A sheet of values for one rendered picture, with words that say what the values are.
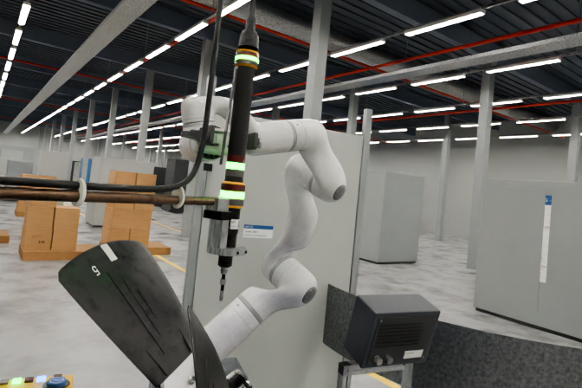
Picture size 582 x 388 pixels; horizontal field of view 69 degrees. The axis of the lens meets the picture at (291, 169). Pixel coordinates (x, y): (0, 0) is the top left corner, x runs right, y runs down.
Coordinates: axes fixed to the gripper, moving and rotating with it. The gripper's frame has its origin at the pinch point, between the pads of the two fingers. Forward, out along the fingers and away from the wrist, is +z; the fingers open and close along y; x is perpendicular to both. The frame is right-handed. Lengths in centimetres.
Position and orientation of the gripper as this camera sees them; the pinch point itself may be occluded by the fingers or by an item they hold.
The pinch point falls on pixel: (232, 138)
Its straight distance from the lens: 80.1
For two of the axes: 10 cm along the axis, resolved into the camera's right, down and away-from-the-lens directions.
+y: -9.0, -1.1, -4.2
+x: 1.0, -9.9, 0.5
